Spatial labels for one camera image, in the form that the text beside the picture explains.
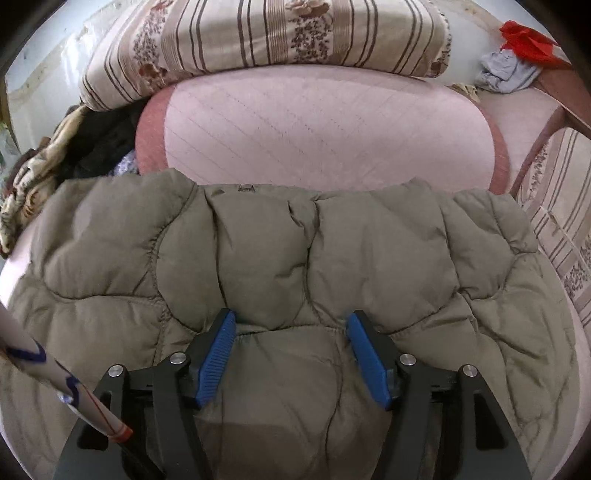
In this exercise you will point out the black clothes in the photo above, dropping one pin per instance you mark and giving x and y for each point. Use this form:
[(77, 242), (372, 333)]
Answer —
[(106, 143)]

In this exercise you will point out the pink bolster with red edge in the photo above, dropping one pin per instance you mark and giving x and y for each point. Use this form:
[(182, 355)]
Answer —
[(323, 129)]

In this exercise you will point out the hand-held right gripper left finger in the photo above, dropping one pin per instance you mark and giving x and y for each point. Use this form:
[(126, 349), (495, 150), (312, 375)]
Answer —
[(217, 360)]

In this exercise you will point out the red cloth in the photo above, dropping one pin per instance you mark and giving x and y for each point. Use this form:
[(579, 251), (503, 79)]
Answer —
[(526, 44)]

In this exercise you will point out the grey-blue cloth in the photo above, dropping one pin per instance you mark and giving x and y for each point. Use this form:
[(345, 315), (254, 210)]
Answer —
[(508, 74)]

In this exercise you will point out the small beige floral cloth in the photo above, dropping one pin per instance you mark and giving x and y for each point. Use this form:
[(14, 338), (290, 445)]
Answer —
[(466, 90)]

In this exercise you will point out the brown patterned blanket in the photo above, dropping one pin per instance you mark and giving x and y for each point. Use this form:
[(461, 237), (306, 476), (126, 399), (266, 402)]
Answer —
[(32, 184)]

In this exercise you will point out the pink sofa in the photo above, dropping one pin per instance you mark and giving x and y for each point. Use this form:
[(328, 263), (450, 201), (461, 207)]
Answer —
[(521, 110)]

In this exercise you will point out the olive quilted hooded jacket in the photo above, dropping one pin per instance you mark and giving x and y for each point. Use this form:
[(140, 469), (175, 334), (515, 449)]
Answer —
[(369, 249)]

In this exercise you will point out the blue patterned cloth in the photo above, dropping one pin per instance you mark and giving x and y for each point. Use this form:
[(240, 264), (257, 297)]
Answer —
[(127, 164)]

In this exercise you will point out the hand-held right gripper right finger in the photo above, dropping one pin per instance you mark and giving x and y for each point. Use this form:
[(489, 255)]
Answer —
[(369, 360)]

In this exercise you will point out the striped floral cushion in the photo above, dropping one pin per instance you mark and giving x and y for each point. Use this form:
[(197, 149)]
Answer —
[(258, 32), (563, 207)]

